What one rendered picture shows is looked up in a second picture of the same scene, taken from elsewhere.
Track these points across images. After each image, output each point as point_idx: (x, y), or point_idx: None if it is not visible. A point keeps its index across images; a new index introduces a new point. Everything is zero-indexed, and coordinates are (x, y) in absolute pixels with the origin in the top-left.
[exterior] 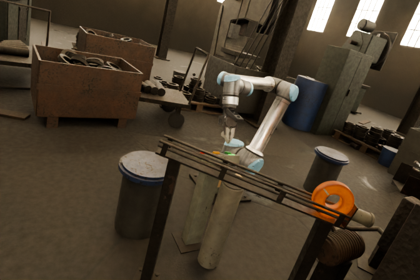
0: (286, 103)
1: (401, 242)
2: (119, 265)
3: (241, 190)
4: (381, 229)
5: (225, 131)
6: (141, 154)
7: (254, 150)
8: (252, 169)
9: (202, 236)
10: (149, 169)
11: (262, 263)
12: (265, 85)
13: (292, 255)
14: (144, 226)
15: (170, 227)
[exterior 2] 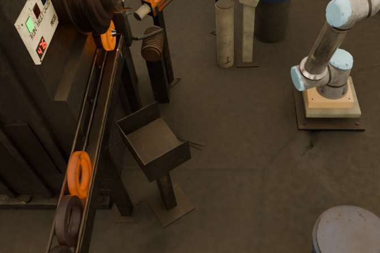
0: (327, 21)
1: None
2: (234, 22)
3: (216, 6)
4: (134, 38)
5: None
6: None
7: (305, 59)
8: None
9: (248, 65)
10: None
11: (211, 95)
12: None
13: (211, 125)
14: (254, 24)
15: (263, 50)
